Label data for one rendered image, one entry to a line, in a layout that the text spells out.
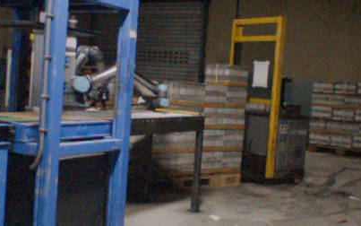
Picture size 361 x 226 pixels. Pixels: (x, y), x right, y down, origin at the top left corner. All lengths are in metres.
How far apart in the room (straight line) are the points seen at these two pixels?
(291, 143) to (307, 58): 5.58
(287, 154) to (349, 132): 3.64
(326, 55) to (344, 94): 1.97
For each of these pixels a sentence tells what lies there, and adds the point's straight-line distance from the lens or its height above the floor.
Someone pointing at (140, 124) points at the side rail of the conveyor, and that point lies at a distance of 3.66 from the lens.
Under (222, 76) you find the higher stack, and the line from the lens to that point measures 5.77.
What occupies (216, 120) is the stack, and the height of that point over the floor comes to 0.70.
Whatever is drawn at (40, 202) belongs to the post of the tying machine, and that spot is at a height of 0.42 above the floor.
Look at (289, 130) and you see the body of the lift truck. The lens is 6.24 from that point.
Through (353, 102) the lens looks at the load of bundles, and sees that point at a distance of 9.77.
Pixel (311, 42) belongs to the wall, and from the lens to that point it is 11.72.
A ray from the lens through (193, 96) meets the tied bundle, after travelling 5.38.
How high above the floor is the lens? 1.04
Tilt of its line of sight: 3 degrees down
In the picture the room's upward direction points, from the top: 4 degrees clockwise
